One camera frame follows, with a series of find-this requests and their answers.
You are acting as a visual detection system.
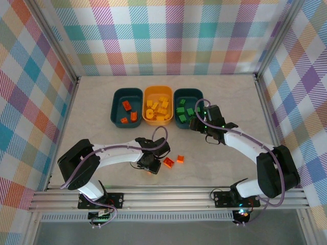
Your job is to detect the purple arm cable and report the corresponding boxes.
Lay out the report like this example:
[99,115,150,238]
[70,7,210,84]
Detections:
[60,126,169,229]
[195,99,286,227]

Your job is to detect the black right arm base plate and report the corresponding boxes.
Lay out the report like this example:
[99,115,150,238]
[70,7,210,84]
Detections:
[213,190,261,208]

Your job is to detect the wide aluminium frame rail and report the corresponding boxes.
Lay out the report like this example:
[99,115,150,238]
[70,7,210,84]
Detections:
[27,187,311,213]

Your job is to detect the short aluminium frame leg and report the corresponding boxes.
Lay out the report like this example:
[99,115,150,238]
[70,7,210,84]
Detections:
[297,208,316,245]
[22,210,43,245]

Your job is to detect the aluminium table side rail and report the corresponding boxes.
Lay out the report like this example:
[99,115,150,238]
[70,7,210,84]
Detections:
[44,76,81,192]
[254,73,294,189]

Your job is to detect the teal plastic container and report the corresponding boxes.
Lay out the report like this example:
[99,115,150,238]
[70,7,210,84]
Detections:
[110,87,144,128]
[173,88,205,130]

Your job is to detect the plaid fabric backdrop panel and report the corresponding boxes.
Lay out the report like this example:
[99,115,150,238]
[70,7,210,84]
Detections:
[0,0,77,245]
[38,0,294,77]
[258,0,327,245]

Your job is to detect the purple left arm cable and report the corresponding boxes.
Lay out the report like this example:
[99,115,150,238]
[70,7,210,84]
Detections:
[60,126,169,229]

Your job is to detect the yellow plastic container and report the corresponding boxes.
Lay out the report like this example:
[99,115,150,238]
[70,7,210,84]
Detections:
[142,85,174,127]

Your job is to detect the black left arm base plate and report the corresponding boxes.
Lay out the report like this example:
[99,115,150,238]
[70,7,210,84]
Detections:
[78,192,125,210]

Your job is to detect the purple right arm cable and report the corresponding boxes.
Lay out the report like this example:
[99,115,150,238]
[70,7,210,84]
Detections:
[195,99,286,227]

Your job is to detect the grey slotted cable duct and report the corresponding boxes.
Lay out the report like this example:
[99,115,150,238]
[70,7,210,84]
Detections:
[40,211,235,223]

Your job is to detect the aluminium frame post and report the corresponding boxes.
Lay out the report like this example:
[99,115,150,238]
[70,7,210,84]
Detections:
[254,0,307,77]
[30,0,81,84]

